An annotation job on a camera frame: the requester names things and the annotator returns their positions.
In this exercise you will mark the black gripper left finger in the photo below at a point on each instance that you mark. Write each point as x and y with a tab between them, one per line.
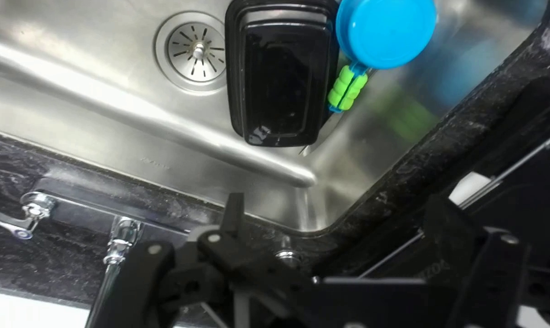
241	286

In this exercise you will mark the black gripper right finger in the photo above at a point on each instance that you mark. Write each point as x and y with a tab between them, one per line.
492	270

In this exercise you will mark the stainless steel sink basin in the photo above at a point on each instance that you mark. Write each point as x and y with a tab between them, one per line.
354	150

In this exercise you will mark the black dish rack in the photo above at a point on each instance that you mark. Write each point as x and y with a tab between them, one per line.
505	188

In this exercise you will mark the round sink drain strainer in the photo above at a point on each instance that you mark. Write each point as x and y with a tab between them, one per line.
190	49

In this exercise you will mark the chrome sink faucet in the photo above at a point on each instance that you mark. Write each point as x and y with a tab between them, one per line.
68	131

